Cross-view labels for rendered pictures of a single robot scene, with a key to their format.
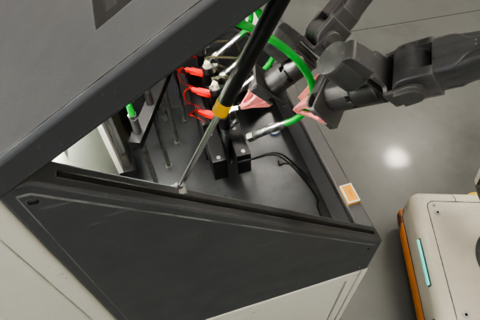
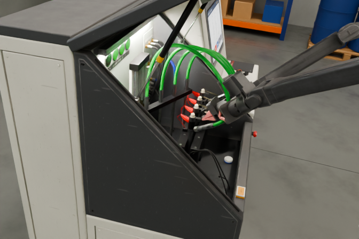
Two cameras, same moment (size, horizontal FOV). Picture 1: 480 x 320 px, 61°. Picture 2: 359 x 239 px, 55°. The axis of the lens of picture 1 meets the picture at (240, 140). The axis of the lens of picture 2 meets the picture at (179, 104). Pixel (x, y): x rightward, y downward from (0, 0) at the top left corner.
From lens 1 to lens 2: 0.64 m
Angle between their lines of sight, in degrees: 30
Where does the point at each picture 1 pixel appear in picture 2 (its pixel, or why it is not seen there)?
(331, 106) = (229, 110)
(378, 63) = (248, 86)
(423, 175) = not seen: outside the picture
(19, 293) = (56, 119)
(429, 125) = not seen: outside the picture
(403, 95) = (250, 98)
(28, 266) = (67, 102)
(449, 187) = not seen: outside the picture
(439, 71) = (265, 88)
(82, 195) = (98, 70)
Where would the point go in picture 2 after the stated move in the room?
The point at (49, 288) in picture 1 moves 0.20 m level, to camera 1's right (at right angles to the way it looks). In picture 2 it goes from (67, 124) to (116, 144)
